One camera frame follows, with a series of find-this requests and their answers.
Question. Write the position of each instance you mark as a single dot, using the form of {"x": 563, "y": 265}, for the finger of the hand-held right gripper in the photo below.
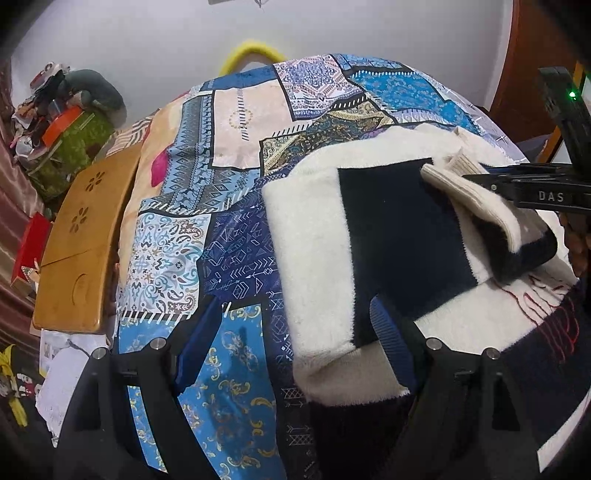
{"x": 489, "y": 182}

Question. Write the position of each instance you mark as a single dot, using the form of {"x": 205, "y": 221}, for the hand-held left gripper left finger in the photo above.
{"x": 198, "y": 341}

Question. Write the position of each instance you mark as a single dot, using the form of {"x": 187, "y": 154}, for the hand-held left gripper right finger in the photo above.
{"x": 390, "y": 341}

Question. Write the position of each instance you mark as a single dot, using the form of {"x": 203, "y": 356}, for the cream and navy sweater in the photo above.
{"x": 397, "y": 230}

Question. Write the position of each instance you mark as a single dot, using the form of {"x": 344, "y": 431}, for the brown wooden door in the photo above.
{"x": 521, "y": 69}

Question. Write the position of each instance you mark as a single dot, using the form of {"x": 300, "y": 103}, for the blue patchwork print blanket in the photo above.
{"x": 221, "y": 258}

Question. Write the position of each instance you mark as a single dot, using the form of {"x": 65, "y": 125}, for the white paper sheet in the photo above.
{"x": 60, "y": 369}

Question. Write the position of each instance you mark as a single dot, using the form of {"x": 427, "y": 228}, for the wooden lap table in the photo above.
{"x": 78, "y": 240}

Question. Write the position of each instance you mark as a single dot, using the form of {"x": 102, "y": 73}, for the yellow and black bag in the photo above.
{"x": 11, "y": 369}

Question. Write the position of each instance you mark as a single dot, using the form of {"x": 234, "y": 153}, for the peach fleece blanket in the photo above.
{"x": 157, "y": 157}

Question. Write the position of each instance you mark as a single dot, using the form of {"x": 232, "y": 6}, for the red box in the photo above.
{"x": 30, "y": 244}

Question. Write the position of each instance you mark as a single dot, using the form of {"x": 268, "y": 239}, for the green patterned bag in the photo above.
{"x": 78, "y": 143}

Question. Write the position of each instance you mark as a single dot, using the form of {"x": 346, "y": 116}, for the striped brown curtain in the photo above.
{"x": 14, "y": 194}

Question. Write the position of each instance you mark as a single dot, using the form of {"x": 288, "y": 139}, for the orange box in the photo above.
{"x": 62, "y": 122}

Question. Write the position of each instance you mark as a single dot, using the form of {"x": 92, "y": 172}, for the grey cloth bundle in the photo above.
{"x": 99, "y": 90}

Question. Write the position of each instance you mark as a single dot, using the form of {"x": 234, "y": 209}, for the yellow foam hoop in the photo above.
{"x": 240, "y": 50}

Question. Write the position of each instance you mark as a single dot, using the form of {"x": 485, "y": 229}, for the pile of small clutter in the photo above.
{"x": 39, "y": 101}

